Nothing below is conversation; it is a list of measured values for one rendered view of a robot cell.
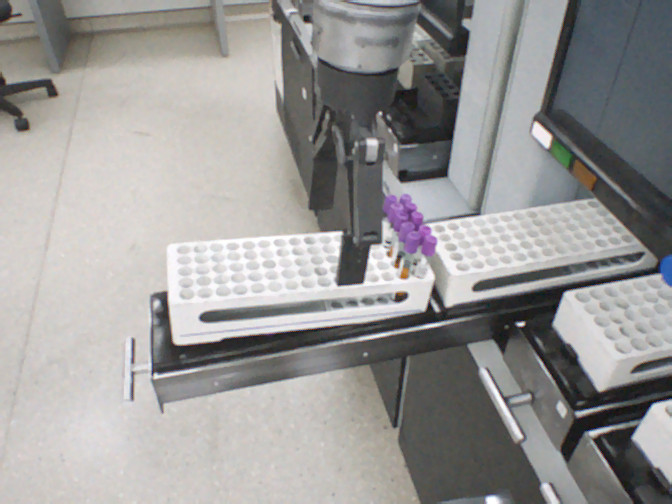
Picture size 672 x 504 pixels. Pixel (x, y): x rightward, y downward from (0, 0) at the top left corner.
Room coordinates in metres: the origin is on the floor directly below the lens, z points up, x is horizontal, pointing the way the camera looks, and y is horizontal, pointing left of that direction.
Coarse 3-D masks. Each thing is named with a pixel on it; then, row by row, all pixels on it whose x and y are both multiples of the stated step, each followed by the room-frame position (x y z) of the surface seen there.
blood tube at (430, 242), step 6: (426, 240) 0.48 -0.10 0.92; (432, 240) 0.48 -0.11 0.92; (426, 246) 0.48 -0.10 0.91; (432, 246) 0.47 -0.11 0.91; (426, 252) 0.47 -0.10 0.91; (432, 252) 0.47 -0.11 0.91; (420, 258) 0.48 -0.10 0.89; (426, 258) 0.47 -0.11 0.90; (420, 264) 0.48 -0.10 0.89; (426, 264) 0.47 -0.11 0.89; (420, 270) 0.48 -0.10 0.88; (426, 270) 0.48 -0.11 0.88; (414, 276) 0.48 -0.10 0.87; (420, 276) 0.47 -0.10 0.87; (408, 294) 0.48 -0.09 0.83
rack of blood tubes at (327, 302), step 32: (192, 256) 0.48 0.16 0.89; (224, 256) 0.49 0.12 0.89; (256, 256) 0.50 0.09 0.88; (288, 256) 0.50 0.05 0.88; (320, 256) 0.50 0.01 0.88; (384, 256) 0.51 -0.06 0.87; (192, 288) 0.43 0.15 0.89; (224, 288) 0.44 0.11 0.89; (256, 288) 0.45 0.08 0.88; (288, 288) 0.45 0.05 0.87; (320, 288) 0.45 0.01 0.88; (352, 288) 0.45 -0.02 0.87; (384, 288) 0.46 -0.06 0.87; (416, 288) 0.47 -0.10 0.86; (192, 320) 0.41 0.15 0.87; (224, 320) 0.44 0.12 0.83; (256, 320) 0.42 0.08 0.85; (288, 320) 0.43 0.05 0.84; (352, 320) 0.45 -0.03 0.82
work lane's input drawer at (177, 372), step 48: (432, 288) 0.51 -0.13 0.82; (576, 288) 0.51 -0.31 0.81; (240, 336) 0.44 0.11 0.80; (288, 336) 0.43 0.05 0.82; (336, 336) 0.44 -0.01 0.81; (384, 336) 0.44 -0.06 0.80; (432, 336) 0.46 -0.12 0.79; (480, 336) 0.47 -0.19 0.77; (192, 384) 0.39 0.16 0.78; (240, 384) 0.40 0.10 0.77
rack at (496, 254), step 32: (448, 224) 0.58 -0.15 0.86; (480, 224) 0.59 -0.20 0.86; (512, 224) 0.58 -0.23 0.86; (544, 224) 0.58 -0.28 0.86; (576, 224) 0.58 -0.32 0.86; (608, 224) 0.59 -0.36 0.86; (448, 256) 0.51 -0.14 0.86; (480, 256) 0.51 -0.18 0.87; (512, 256) 0.51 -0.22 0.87; (544, 256) 0.51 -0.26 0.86; (576, 256) 0.52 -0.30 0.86; (608, 256) 0.53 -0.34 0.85; (640, 256) 0.57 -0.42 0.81; (448, 288) 0.48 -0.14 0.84; (480, 288) 0.52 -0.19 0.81; (512, 288) 0.50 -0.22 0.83
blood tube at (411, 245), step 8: (408, 240) 0.48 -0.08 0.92; (416, 240) 0.48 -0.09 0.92; (408, 248) 0.48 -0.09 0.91; (416, 248) 0.48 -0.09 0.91; (408, 256) 0.48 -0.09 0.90; (400, 264) 0.48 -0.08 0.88; (408, 264) 0.48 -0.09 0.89; (400, 272) 0.48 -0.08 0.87; (408, 272) 0.48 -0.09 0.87; (392, 296) 0.48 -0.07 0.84; (400, 296) 0.47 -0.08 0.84
